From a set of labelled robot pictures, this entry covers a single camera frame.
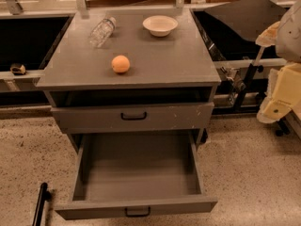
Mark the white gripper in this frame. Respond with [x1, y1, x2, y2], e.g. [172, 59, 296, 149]
[255, 22, 301, 123]

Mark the orange fruit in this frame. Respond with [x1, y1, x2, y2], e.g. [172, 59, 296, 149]
[111, 56, 130, 73]

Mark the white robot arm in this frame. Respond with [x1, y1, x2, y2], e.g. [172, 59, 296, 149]
[256, 0, 301, 123]

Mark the grey drawer cabinet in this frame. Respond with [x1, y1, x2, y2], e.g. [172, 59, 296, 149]
[37, 8, 220, 148]

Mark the open grey drawer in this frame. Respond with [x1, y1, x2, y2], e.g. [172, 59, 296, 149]
[55, 131, 217, 220]

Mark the grey top drawer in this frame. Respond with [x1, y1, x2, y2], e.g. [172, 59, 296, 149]
[52, 103, 214, 134]

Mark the black panel on stand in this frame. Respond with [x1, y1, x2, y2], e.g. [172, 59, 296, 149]
[205, 0, 286, 41]

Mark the white ceramic bowl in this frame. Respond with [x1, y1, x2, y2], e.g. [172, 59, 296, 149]
[142, 15, 178, 38]

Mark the clear plastic bottle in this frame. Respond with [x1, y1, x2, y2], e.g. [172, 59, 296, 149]
[89, 17, 116, 48]

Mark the black pole bottom left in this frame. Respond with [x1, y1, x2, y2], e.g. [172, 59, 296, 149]
[32, 183, 52, 226]

